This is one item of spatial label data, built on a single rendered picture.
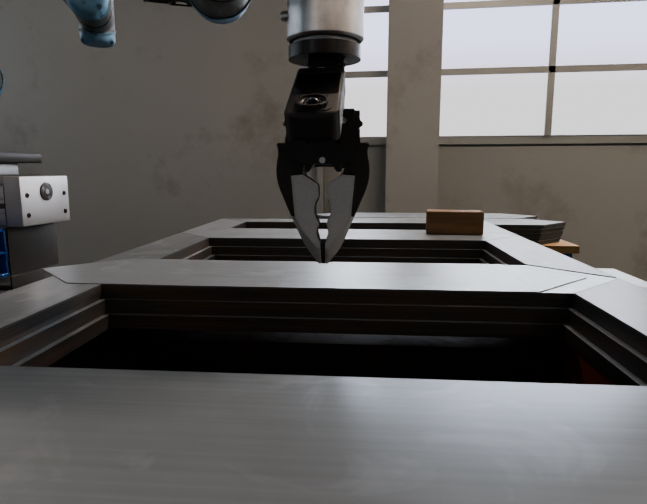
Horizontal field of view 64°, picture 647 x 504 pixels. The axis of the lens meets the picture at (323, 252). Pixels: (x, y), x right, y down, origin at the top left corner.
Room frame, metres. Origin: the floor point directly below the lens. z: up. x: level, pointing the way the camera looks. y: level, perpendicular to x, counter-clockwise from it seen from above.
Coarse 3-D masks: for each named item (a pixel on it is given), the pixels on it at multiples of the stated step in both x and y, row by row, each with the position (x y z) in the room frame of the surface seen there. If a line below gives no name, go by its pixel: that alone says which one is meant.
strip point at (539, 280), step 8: (512, 272) 0.70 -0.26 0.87; (520, 272) 0.70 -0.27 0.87; (528, 272) 0.70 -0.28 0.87; (536, 272) 0.70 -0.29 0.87; (544, 272) 0.70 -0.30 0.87; (552, 272) 0.70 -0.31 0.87; (528, 280) 0.65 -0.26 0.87; (536, 280) 0.65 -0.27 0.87; (544, 280) 0.65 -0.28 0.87; (552, 280) 0.65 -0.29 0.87; (560, 280) 0.65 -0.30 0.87; (568, 280) 0.65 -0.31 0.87; (576, 280) 0.65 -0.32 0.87; (536, 288) 0.60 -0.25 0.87; (544, 288) 0.60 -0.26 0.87; (552, 288) 0.60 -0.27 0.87
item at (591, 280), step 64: (192, 256) 0.94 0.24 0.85; (256, 256) 1.05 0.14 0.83; (384, 256) 1.03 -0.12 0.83; (448, 256) 1.02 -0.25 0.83; (64, 320) 0.53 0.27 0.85; (128, 320) 0.61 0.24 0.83; (192, 320) 0.60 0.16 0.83; (256, 320) 0.60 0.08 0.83; (320, 320) 0.59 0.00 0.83; (384, 320) 0.59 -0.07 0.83; (448, 320) 0.58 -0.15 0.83; (512, 320) 0.58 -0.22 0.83; (576, 320) 0.55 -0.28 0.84; (640, 384) 0.40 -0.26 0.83
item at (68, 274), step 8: (80, 264) 0.76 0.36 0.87; (88, 264) 0.76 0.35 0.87; (96, 264) 0.76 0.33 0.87; (104, 264) 0.75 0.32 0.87; (112, 264) 0.75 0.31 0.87; (56, 272) 0.70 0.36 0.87; (64, 272) 0.69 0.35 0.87; (72, 272) 0.69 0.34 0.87; (80, 272) 0.69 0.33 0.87; (88, 272) 0.69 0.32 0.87; (64, 280) 0.64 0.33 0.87; (72, 280) 0.64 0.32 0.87
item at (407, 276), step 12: (396, 264) 0.76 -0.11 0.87; (408, 264) 0.76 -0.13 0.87; (420, 264) 0.76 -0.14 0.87; (432, 264) 0.76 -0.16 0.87; (396, 276) 0.67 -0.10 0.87; (408, 276) 0.67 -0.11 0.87; (420, 276) 0.67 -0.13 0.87; (432, 276) 0.67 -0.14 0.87; (444, 276) 0.67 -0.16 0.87; (396, 288) 0.60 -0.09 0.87; (408, 288) 0.60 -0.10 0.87; (420, 288) 0.60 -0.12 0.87; (432, 288) 0.60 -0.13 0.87; (444, 288) 0.60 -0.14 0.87; (456, 288) 0.60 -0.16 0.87
